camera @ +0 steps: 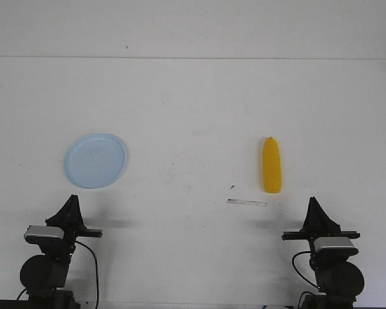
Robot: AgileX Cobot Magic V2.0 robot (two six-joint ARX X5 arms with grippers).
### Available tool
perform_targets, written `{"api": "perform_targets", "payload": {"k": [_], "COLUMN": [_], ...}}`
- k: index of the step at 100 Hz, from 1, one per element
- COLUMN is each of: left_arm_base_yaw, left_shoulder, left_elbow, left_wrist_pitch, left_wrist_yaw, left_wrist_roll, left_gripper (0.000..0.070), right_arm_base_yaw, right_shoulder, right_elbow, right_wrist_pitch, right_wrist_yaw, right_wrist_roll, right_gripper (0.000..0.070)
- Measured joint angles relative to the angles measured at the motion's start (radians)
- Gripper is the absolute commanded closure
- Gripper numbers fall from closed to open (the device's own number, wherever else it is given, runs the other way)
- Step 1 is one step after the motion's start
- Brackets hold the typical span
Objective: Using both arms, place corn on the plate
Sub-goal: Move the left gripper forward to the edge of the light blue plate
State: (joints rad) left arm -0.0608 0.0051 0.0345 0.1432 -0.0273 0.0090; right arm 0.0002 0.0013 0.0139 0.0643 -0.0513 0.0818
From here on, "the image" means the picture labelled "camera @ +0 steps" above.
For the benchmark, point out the light blue round plate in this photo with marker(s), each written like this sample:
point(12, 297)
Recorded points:
point(95, 160)

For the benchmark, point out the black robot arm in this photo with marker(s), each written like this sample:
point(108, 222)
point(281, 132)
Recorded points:
point(44, 275)
point(338, 281)

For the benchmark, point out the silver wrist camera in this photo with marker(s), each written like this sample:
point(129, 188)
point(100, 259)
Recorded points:
point(36, 231)
point(333, 243)

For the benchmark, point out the yellow corn cob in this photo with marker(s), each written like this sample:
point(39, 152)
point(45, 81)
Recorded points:
point(271, 174)

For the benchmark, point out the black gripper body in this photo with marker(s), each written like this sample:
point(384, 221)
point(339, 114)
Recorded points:
point(293, 236)
point(64, 248)

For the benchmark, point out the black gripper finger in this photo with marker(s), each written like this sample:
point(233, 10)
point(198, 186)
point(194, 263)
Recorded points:
point(63, 218)
point(77, 220)
point(310, 222)
point(325, 223)

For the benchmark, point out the horizontal tape strip on table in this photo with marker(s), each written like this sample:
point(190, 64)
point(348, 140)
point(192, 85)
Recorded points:
point(247, 202)

